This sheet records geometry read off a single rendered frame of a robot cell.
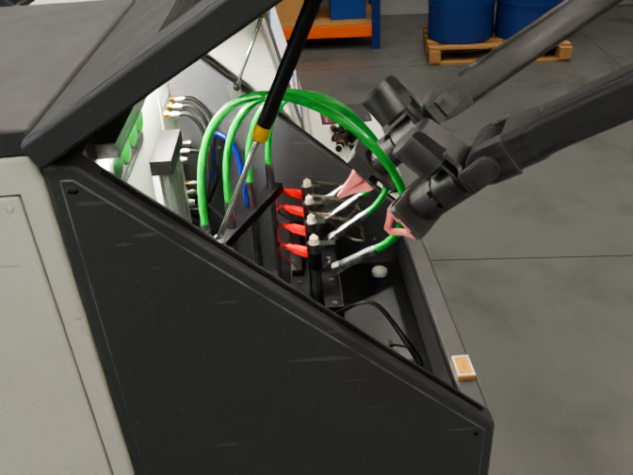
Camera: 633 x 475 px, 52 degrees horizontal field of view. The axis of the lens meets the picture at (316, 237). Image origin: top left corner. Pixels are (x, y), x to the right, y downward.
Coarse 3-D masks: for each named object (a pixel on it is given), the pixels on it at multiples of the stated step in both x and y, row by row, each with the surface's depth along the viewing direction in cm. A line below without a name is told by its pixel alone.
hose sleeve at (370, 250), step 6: (372, 246) 110; (360, 252) 111; (366, 252) 110; (372, 252) 110; (348, 258) 112; (354, 258) 112; (360, 258) 111; (366, 258) 111; (342, 264) 113; (348, 264) 113; (354, 264) 112
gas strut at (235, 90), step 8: (264, 16) 131; (256, 24) 132; (256, 32) 133; (248, 48) 134; (248, 56) 135; (240, 72) 136; (240, 80) 137; (232, 88) 138; (240, 88) 138; (232, 96) 139
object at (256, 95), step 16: (240, 96) 103; (256, 96) 101; (288, 96) 100; (224, 112) 105; (320, 112) 99; (336, 112) 99; (208, 128) 108; (352, 128) 99; (208, 144) 110; (368, 144) 99; (384, 160) 100; (400, 176) 101; (400, 192) 102; (208, 224) 119; (400, 224) 105; (384, 240) 108
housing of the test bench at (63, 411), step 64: (64, 0) 147; (128, 0) 129; (0, 64) 94; (64, 64) 92; (0, 128) 72; (0, 192) 75; (0, 256) 80; (64, 256) 81; (0, 320) 85; (64, 320) 86; (0, 384) 91; (64, 384) 92; (0, 448) 98; (64, 448) 99
